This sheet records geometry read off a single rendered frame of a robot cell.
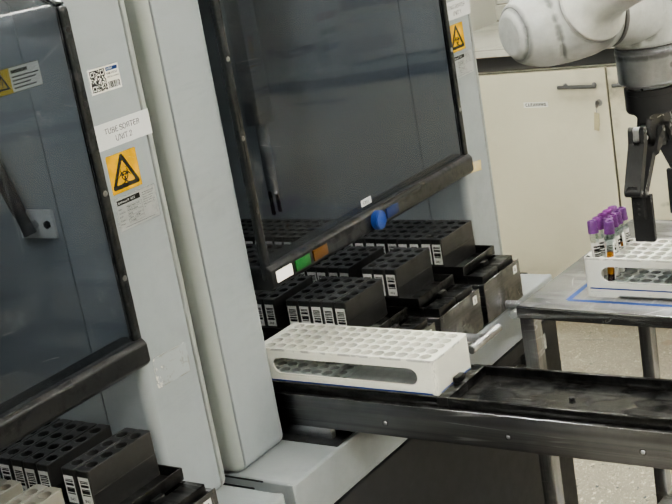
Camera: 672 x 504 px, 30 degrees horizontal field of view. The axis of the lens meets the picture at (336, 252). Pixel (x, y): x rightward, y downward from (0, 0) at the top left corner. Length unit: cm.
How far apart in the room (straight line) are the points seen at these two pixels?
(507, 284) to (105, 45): 93
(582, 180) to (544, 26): 247
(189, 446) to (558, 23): 73
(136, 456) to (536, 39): 73
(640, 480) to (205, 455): 167
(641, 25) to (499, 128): 243
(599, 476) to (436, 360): 157
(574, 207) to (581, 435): 262
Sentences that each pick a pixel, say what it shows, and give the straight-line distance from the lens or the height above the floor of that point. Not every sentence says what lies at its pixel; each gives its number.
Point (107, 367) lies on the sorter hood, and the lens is 149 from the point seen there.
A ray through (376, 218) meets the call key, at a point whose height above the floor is 99.
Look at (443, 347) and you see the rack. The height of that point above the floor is 87.
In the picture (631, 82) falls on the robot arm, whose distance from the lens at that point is 183.
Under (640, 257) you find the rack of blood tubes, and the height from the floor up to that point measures 88.
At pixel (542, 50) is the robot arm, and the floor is 123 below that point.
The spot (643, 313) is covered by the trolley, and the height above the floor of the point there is 82.
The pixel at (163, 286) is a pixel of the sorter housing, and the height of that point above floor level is 104.
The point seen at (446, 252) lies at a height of 85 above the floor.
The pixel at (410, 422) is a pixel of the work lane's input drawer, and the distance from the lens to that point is 169.
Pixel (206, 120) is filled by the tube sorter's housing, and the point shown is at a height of 121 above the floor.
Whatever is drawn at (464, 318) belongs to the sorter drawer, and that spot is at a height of 78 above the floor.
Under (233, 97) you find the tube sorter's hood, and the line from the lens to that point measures 167.
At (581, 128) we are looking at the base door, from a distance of 407.
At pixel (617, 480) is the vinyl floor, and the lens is 316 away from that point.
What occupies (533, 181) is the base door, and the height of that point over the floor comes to 45.
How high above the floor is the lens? 147
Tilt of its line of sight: 16 degrees down
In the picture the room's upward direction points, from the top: 10 degrees counter-clockwise
